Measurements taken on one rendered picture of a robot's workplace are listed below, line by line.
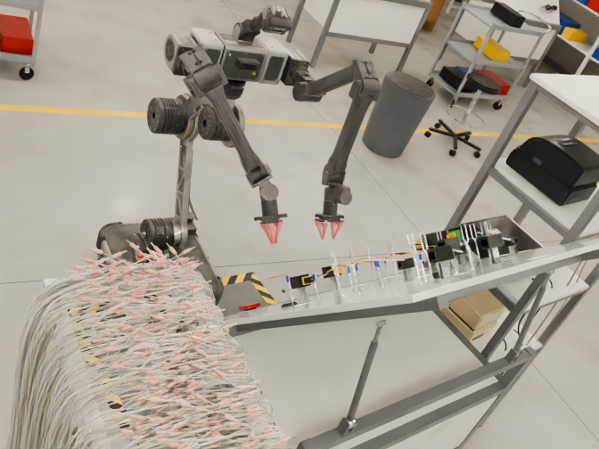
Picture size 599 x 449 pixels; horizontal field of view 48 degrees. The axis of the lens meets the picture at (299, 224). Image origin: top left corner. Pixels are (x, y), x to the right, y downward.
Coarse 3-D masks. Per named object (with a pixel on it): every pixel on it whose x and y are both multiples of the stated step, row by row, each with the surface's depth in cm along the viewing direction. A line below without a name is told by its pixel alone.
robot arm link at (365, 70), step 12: (336, 72) 258; (348, 72) 251; (360, 72) 244; (372, 72) 247; (300, 84) 274; (312, 84) 270; (324, 84) 264; (336, 84) 258; (372, 84) 244; (300, 96) 274
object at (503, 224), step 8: (496, 216) 316; (504, 216) 319; (488, 224) 308; (496, 224) 310; (504, 224) 313; (512, 224) 315; (480, 232) 300; (488, 232) 302; (496, 232) 305; (504, 232) 307; (512, 232) 310; (520, 232) 312; (520, 240) 306; (528, 240) 309; (480, 248) 292; (504, 248) 295; (520, 248) 300; (528, 248) 303; (536, 248) 305; (480, 256) 293; (488, 256) 289
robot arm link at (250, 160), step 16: (192, 80) 212; (224, 80) 215; (208, 96) 214; (224, 96) 216; (224, 112) 218; (240, 128) 223; (240, 144) 225; (240, 160) 232; (256, 160) 229; (256, 176) 232
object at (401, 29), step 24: (312, 0) 691; (336, 0) 650; (360, 0) 665; (384, 0) 675; (408, 0) 689; (336, 24) 671; (360, 24) 684; (384, 24) 698; (408, 24) 713; (408, 48) 733
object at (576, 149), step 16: (528, 144) 271; (544, 144) 266; (560, 144) 265; (576, 144) 272; (512, 160) 277; (528, 160) 272; (544, 160) 267; (560, 160) 262; (576, 160) 259; (592, 160) 265; (528, 176) 273; (544, 176) 268; (560, 176) 263; (576, 176) 258; (592, 176) 266; (544, 192) 269; (560, 192) 264; (576, 192) 265; (592, 192) 276
